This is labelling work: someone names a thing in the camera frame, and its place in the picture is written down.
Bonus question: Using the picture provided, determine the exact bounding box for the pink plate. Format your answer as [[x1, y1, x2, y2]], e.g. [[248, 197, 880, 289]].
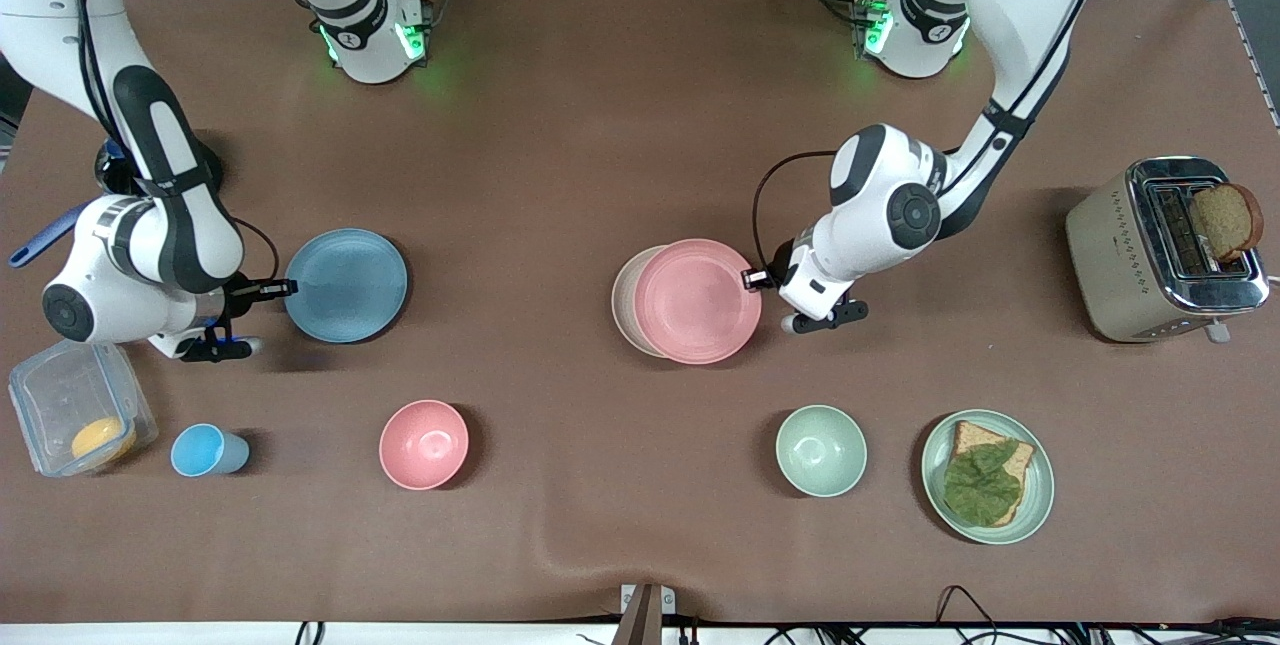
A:
[[633, 238, 763, 366]]

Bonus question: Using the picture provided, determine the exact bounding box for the blue plate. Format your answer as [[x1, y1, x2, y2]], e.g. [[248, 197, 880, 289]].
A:
[[284, 228, 410, 344]]

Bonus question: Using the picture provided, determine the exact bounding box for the beige plate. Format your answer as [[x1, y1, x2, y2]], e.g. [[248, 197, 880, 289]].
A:
[[611, 245, 671, 359]]

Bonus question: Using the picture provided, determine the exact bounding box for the blue cup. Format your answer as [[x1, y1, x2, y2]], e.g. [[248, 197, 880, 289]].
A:
[[170, 423, 251, 479]]

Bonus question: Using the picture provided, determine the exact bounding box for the light green bowl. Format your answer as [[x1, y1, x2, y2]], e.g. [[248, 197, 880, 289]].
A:
[[775, 405, 868, 498]]

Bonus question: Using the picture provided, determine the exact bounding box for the orange round food item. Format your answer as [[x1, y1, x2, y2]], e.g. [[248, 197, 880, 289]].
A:
[[70, 417, 137, 466]]

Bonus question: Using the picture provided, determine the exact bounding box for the clear plastic container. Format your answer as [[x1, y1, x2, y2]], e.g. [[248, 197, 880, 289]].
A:
[[8, 339, 159, 478]]

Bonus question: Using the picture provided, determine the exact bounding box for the pink bowl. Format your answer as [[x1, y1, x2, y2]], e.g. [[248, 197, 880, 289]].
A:
[[378, 399, 470, 492]]

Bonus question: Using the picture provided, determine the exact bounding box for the bread slice under lettuce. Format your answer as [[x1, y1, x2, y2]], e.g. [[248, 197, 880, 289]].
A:
[[950, 420, 1036, 528]]

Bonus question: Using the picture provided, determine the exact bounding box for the green lettuce leaf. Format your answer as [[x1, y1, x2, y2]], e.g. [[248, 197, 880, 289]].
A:
[[943, 440, 1023, 528]]

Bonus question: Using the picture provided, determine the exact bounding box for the beige and chrome toaster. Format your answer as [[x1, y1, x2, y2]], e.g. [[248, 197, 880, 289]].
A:
[[1064, 156, 1271, 344]]

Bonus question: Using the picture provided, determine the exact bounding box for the light green plate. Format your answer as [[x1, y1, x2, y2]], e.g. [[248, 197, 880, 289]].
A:
[[921, 409, 1056, 546]]

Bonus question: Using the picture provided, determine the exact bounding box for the metal table clamp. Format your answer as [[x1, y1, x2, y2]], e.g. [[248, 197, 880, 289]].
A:
[[620, 583, 677, 645]]

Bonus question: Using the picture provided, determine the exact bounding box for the bread slice in toaster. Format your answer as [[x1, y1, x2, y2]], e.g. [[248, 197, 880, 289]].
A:
[[1188, 183, 1265, 263]]

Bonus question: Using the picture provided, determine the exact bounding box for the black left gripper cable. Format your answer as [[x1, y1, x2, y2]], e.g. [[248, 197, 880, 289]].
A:
[[750, 150, 841, 276]]

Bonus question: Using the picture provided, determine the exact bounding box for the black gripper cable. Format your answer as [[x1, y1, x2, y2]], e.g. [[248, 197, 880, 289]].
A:
[[750, 150, 841, 276], [228, 215, 281, 286]]

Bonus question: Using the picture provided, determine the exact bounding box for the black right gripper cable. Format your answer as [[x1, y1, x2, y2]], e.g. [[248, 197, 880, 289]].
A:
[[228, 215, 281, 286]]

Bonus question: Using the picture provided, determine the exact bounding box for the blue spatula handle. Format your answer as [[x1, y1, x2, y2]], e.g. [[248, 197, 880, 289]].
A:
[[8, 203, 89, 269]]

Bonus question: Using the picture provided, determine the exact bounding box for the black loose cable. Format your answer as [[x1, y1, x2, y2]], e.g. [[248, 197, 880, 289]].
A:
[[935, 585, 1001, 631]]

